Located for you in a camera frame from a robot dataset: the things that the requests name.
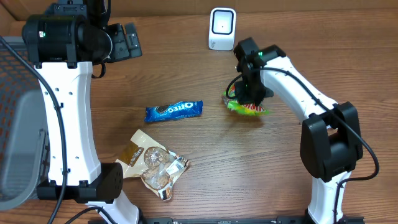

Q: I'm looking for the Haribo gummy worms bag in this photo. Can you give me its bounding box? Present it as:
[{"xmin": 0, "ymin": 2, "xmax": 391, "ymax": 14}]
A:
[{"xmin": 222, "ymin": 92, "xmax": 269, "ymax": 116}]

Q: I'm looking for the blue Oreo cookie pack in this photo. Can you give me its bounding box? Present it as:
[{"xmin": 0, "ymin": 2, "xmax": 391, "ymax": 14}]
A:
[{"xmin": 144, "ymin": 101, "xmax": 203, "ymax": 123}]

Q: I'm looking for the beige brown cookie bag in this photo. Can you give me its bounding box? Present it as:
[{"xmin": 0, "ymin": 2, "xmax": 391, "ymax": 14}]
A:
[{"xmin": 116, "ymin": 129, "xmax": 190, "ymax": 201}]

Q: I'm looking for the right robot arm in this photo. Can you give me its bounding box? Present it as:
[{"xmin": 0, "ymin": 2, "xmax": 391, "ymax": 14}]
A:
[{"xmin": 233, "ymin": 38, "xmax": 364, "ymax": 223}]

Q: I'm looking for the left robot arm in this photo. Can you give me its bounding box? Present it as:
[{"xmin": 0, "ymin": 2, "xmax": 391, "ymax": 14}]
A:
[{"xmin": 22, "ymin": 1, "xmax": 144, "ymax": 223}]

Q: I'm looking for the white barcode scanner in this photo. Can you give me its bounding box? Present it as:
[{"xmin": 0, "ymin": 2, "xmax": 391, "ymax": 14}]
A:
[{"xmin": 208, "ymin": 7, "xmax": 236, "ymax": 51}]

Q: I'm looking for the grey plastic basket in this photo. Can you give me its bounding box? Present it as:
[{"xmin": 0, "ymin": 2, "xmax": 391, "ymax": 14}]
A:
[{"xmin": 1, "ymin": 46, "xmax": 49, "ymax": 210}]

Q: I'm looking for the cardboard back wall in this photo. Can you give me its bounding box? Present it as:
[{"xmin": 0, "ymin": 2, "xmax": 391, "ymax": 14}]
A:
[{"xmin": 0, "ymin": 0, "xmax": 398, "ymax": 21}]

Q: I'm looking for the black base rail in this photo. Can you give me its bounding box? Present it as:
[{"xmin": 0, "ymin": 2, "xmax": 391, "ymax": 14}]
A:
[{"xmin": 88, "ymin": 216, "xmax": 365, "ymax": 224}]

